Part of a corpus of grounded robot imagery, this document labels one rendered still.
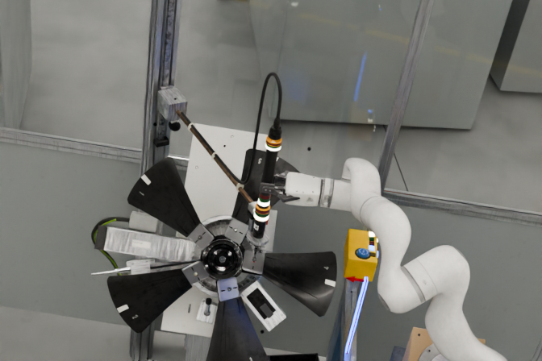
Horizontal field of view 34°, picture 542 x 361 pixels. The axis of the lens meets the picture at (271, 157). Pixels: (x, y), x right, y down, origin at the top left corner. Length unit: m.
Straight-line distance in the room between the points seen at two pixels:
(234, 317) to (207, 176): 0.50
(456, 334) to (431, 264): 0.21
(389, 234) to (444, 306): 0.23
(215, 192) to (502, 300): 1.43
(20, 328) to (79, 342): 0.27
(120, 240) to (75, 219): 0.86
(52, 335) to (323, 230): 1.32
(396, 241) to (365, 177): 0.33
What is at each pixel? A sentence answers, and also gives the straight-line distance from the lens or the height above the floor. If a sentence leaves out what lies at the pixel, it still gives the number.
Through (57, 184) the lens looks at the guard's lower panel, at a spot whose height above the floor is 0.79.
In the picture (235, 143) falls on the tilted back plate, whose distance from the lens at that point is 2.99.
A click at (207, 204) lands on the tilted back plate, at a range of 2.98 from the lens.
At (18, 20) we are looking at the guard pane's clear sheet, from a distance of 3.30.
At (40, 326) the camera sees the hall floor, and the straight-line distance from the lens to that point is 4.16.
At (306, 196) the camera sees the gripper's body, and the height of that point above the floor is 1.50.
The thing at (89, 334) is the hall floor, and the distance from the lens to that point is 4.12.
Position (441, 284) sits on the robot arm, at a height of 1.61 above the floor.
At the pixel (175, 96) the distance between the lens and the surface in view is 3.04.
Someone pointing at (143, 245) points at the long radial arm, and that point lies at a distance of 2.88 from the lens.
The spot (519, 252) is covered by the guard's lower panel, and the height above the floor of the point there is 0.81.
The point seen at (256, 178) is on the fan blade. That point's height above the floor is 1.38.
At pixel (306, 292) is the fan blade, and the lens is 2.74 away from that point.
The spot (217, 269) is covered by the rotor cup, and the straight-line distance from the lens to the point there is 2.70.
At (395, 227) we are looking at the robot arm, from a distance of 2.18.
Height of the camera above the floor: 3.04
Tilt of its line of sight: 36 degrees down
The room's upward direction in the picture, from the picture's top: 9 degrees clockwise
